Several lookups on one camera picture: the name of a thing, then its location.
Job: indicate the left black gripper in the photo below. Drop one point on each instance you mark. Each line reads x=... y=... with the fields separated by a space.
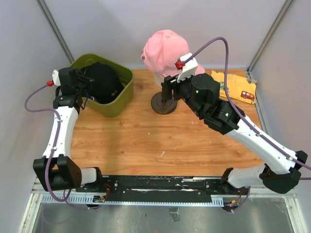
x=87 y=81

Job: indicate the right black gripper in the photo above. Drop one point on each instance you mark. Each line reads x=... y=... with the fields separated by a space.
x=170 y=83

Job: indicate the black cap gold logo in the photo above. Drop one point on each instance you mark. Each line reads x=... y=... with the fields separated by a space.
x=106 y=86

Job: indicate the pink baseball cap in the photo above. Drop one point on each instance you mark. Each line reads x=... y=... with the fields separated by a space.
x=162 y=50

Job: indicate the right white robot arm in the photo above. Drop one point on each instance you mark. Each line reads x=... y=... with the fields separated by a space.
x=280 y=170

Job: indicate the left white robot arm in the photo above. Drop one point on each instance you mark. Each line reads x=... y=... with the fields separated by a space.
x=56 y=170

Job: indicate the white mannequin head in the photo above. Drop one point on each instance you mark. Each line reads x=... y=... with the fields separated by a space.
x=159 y=78

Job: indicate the green plastic bin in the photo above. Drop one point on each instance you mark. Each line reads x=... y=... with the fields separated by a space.
x=126 y=77

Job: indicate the yellow cartoon car cloth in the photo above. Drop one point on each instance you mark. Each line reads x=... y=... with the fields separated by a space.
x=238 y=87

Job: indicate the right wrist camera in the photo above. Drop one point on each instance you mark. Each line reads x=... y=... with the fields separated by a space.
x=187 y=69

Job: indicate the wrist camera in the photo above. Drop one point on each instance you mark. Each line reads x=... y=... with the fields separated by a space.
x=55 y=79
x=187 y=69

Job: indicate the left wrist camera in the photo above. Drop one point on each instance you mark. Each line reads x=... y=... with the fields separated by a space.
x=55 y=79

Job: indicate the right aluminium frame post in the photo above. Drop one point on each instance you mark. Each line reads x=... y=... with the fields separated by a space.
x=271 y=32

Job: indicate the aluminium frame post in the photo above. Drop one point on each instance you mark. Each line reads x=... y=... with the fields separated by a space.
x=271 y=32
x=55 y=29

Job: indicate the left aluminium frame post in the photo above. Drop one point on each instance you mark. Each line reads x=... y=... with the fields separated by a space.
x=55 y=29

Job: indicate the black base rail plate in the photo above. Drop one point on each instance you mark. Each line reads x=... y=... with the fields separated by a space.
x=161 y=187

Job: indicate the grey slotted cable duct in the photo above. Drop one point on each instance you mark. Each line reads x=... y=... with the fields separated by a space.
x=96 y=200

